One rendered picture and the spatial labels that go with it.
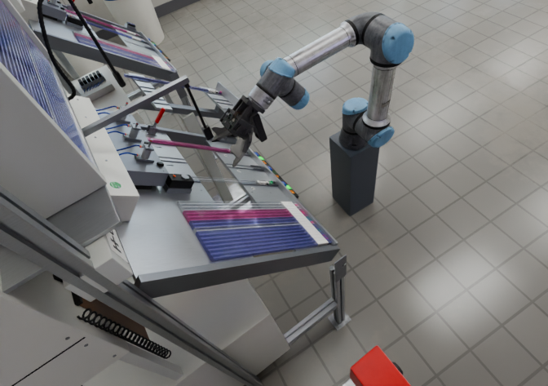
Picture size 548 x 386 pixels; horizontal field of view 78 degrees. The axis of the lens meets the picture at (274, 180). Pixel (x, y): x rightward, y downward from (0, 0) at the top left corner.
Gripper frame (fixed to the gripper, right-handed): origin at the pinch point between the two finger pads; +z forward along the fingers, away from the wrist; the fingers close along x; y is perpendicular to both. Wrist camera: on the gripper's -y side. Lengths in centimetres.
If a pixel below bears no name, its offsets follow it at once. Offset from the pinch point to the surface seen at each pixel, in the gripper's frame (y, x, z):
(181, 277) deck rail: 24.9, 38.0, 17.1
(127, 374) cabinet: -2, 25, 77
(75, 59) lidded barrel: -51, -300, 73
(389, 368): -23, 74, 10
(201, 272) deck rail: 20.3, 37.9, 15.4
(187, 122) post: -22, -56, 11
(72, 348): 38, 38, 38
